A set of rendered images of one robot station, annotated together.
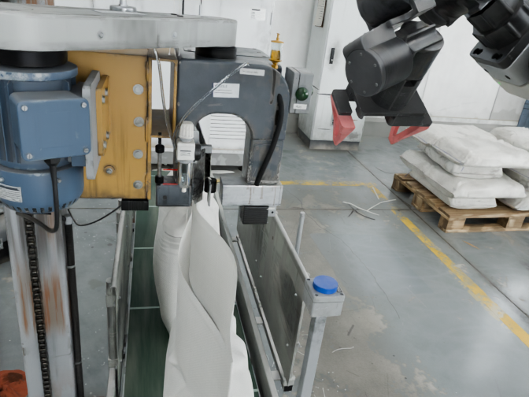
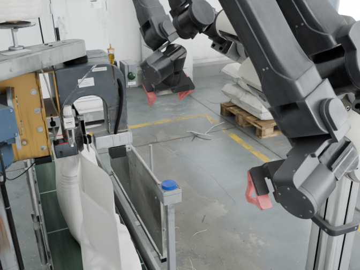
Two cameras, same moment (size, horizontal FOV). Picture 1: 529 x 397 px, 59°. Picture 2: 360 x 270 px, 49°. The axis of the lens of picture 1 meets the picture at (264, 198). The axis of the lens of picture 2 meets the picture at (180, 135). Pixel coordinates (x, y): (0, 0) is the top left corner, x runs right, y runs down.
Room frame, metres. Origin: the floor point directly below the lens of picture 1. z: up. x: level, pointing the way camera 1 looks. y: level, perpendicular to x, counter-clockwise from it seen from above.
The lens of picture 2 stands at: (-0.40, -0.04, 1.67)
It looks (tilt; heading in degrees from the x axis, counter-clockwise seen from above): 24 degrees down; 352
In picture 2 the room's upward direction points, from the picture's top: 1 degrees counter-clockwise
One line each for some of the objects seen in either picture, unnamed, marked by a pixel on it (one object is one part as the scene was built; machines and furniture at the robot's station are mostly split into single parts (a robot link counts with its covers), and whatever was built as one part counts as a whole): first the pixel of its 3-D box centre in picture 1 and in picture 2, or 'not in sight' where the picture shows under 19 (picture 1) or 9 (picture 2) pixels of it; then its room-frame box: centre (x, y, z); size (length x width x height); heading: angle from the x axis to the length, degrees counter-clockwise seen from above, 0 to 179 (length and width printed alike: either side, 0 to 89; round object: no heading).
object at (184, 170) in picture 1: (184, 173); (70, 135); (0.93, 0.18, 1.11); 0.03 x 0.03 x 0.06
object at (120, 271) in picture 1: (124, 249); (35, 194); (1.50, 0.50, 0.54); 1.05 x 0.02 x 0.41; 15
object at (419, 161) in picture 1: (445, 162); (254, 89); (3.74, -1.46, 0.32); 0.67 x 0.42 x 0.14; 109
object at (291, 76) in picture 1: (297, 90); (128, 73); (1.07, -0.04, 1.29); 0.08 x 0.05 x 0.09; 15
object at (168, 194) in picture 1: (172, 191); (65, 147); (0.98, 0.21, 1.04); 0.08 x 0.06 x 0.05; 105
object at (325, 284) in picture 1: (324, 286); (169, 185); (0.96, -0.17, 0.84); 0.06 x 0.06 x 0.02
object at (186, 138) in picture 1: (187, 157); (70, 126); (0.93, 0.17, 1.14); 0.05 x 0.04 x 0.16; 105
